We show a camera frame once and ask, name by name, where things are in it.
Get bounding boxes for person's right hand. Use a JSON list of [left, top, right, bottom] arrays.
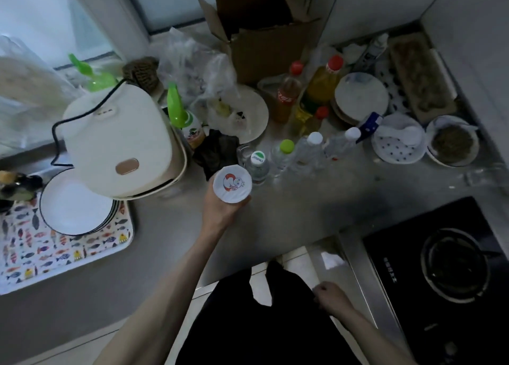
[[313, 281, 356, 318]]

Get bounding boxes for person's left hand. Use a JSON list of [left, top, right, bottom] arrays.
[[200, 177, 252, 237]]

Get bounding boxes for white cup with cartoon lid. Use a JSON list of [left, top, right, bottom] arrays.
[[213, 164, 253, 205]]

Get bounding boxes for person's right forearm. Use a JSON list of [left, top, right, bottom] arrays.
[[332, 307, 418, 365]]

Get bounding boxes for person's left forearm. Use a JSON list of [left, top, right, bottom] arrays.
[[93, 225, 230, 365]]

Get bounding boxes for person's black clothing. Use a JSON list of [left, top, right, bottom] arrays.
[[174, 260, 361, 365]]

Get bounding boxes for grey countertop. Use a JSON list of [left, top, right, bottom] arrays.
[[0, 19, 509, 365]]

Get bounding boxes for water bottle white green cap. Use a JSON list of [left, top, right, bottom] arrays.
[[245, 150, 271, 186]]

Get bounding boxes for black crumpled bag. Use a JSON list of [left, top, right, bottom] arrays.
[[192, 129, 241, 182]]

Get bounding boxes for small clear glass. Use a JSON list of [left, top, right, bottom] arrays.
[[236, 144, 256, 167]]

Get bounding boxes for black gas stove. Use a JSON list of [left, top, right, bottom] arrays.
[[362, 196, 509, 365]]

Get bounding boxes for clear bottle green cap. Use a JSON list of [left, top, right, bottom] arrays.
[[271, 139, 296, 177]]

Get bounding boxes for white plate with leftovers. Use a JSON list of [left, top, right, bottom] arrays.
[[206, 84, 270, 145]]

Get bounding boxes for clear bottle white cap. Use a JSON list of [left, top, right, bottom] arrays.
[[323, 127, 362, 162], [293, 131, 324, 175]]

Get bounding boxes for green spray bottle white label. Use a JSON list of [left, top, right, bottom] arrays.
[[166, 82, 207, 150]]

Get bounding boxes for white rice cooker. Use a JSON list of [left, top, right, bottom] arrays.
[[62, 82, 188, 201]]

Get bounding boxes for small bottle red cap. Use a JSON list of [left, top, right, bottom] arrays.
[[301, 106, 330, 137]]

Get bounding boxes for cola bottle red cap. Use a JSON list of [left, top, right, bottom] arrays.
[[273, 60, 305, 124]]

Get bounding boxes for white plates with dark rim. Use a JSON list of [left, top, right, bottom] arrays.
[[39, 167, 120, 237]]

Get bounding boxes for clear plastic bag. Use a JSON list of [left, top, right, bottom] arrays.
[[156, 26, 240, 112]]

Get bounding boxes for brown scrubbing sponge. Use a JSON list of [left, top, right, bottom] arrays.
[[122, 56, 161, 94]]

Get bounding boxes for yellow oil bottle red cap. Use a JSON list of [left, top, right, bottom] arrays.
[[295, 54, 345, 136]]

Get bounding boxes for dotted plate with white spoon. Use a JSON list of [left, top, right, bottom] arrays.
[[371, 112, 427, 166]]

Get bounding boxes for blue and white packet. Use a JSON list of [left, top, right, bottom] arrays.
[[355, 112, 384, 144]]

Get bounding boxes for brown cardboard box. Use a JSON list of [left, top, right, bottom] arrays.
[[196, 0, 323, 86]]

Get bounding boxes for fish pattern tray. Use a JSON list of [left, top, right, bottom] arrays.
[[0, 193, 135, 296]]

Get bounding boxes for round white covered dish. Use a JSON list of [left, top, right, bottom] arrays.
[[331, 72, 390, 126]]

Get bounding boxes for bowl of brown food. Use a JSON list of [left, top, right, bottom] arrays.
[[425, 115, 480, 168]]

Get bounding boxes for dark small bottle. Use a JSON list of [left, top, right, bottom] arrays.
[[0, 170, 44, 203]]

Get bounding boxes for white squeeze bottle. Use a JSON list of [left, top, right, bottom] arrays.
[[353, 32, 390, 74]]

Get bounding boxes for large translucent plastic bag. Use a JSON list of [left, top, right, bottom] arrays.
[[0, 34, 85, 148]]

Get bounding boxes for rectangular tray of brown food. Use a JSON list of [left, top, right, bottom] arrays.
[[388, 32, 459, 126]]

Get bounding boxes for window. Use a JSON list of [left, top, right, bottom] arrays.
[[0, 0, 220, 72]]

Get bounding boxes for black stove burner ring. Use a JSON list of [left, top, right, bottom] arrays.
[[420, 227, 503, 304]]

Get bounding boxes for black power cable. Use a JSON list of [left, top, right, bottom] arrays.
[[50, 78, 129, 168]]

